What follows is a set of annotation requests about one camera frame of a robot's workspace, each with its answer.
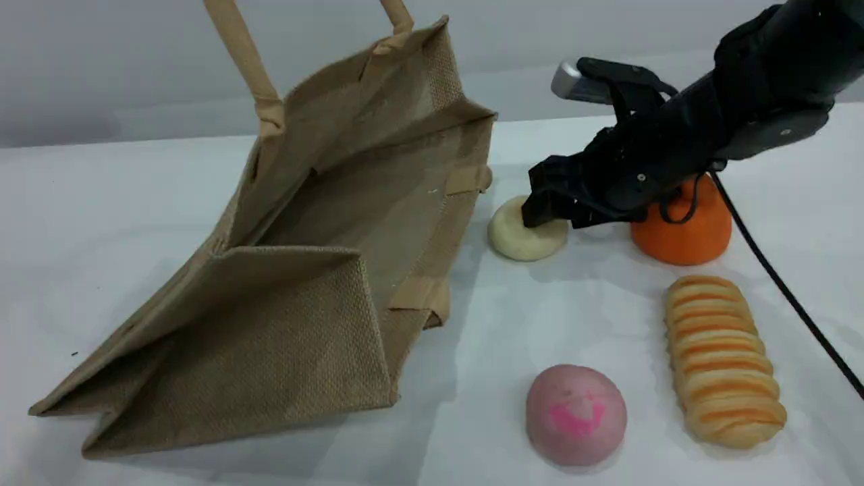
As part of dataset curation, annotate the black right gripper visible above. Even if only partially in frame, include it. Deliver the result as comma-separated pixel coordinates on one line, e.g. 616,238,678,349
520,101,727,230

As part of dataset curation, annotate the pale round egg yolk pastry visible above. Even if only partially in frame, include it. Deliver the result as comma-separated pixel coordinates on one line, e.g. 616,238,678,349
487,196,570,263

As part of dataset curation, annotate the brown burlap tote bag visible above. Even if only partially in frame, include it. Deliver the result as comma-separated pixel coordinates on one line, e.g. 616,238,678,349
28,0,499,460

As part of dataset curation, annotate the orange tangerine with stem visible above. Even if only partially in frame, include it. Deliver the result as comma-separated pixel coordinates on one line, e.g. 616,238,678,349
630,172,734,267

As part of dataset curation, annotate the pink round bun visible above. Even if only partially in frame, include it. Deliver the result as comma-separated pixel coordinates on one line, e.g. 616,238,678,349
524,364,628,468

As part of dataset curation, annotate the long striped bread loaf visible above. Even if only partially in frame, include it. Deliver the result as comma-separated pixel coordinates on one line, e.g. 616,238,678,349
665,275,788,450

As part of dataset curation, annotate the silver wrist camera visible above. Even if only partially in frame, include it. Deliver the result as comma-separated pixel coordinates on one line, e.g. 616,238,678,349
551,61,613,106

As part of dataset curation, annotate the black cable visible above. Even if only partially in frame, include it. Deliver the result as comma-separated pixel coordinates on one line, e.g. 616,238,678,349
658,169,864,400

